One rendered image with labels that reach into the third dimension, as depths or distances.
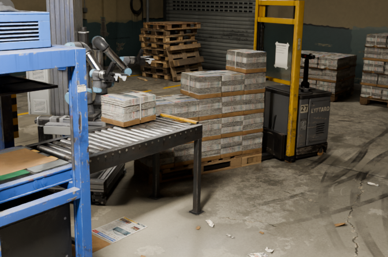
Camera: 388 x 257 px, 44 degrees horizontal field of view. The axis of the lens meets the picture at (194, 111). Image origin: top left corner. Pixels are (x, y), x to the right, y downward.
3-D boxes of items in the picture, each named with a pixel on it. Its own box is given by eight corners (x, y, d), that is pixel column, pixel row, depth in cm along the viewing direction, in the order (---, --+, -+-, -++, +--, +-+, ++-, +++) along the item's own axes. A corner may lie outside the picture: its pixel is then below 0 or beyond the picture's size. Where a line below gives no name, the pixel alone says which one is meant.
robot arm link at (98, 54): (94, 90, 484) (93, 36, 472) (92, 88, 498) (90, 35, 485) (106, 90, 488) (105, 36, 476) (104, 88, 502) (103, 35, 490)
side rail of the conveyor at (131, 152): (197, 137, 415) (198, 123, 412) (202, 138, 412) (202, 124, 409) (67, 178, 315) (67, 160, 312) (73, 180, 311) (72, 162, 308)
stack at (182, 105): (133, 173, 517) (132, 97, 498) (222, 157, 576) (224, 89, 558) (149, 185, 485) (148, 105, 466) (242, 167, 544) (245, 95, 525)
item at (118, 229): (124, 216, 415) (124, 215, 414) (148, 227, 397) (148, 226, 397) (90, 231, 387) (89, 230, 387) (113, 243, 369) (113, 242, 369)
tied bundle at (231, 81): (202, 91, 542) (203, 71, 537) (224, 89, 557) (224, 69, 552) (222, 97, 510) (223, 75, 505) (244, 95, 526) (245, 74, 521)
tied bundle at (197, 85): (179, 93, 527) (179, 73, 522) (202, 91, 542) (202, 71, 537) (198, 100, 496) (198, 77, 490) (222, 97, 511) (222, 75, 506)
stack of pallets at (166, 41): (171, 70, 1272) (172, 21, 1243) (201, 74, 1218) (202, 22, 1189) (137, 76, 1167) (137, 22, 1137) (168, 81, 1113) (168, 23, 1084)
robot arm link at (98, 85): (107, 91, 409) (106, 78, 407) (97, 93, 400) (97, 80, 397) (100, 90, 413) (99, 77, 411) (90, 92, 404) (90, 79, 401)
